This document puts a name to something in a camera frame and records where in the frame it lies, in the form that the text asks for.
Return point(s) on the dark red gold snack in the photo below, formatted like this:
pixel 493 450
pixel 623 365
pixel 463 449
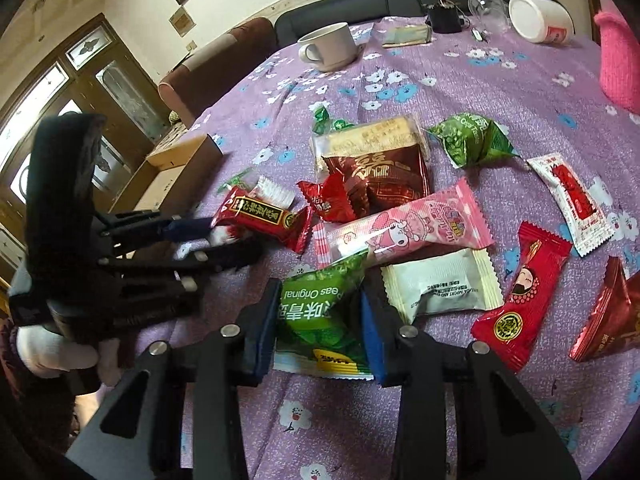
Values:
pixel 382 180

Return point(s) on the brown armchair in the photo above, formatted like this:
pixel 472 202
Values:
pixel 204 77

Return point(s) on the small green notebook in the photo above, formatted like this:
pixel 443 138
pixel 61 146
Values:
pixel 407 36

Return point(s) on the small black device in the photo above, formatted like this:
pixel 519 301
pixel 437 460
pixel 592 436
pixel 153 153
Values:
pixel 445 17

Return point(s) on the red character candy bar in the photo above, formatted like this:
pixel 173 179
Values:
pixel 511 330

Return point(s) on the pink knitted sleeve bottle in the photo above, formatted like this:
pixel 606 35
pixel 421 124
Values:
pixel 619 71

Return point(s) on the left white gloved hand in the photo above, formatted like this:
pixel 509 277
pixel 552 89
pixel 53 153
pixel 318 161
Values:
pixel 48 354

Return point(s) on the green peas snack bag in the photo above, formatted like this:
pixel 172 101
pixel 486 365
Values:
pixel 319 324

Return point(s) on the green pyramid snack bag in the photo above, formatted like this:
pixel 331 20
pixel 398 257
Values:
pixel 471 140

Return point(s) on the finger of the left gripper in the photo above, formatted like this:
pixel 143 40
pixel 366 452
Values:
pixel 145 228
pixel 200 262

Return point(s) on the wooden glass door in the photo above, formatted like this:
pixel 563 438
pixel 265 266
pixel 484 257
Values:
pixel 91 76

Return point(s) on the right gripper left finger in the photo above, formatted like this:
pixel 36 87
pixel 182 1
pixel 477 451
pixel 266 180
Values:
pixel 175 414

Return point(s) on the white red sachet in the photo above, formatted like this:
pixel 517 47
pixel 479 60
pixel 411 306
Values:
pixel 588 226

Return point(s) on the red black candy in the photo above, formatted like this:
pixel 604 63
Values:
pixel 291 229

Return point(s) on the dark red foil snack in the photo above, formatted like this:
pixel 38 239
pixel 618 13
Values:
pixel 613 324

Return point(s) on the pink cartoon snack pack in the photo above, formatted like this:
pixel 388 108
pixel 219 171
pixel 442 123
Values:
pixel 449 217

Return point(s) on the small red candy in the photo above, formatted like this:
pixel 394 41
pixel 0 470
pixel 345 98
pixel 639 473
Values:
pixel 329 199

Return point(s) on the clear biscuit pack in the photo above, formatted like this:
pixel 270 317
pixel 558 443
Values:
pixel 397 132

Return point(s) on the white ceramic mug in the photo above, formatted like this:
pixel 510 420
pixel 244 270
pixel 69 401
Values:
pixel 328 48

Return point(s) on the cardboard box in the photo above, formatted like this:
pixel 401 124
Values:
pixel 173 179

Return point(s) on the white wrapper snack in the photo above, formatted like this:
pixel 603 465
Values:
pixel 460 281

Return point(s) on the small green candy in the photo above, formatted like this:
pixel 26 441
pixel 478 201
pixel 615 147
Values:
pixel 324 123

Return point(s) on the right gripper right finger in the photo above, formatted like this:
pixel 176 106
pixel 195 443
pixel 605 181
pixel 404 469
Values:
pixel 501 432

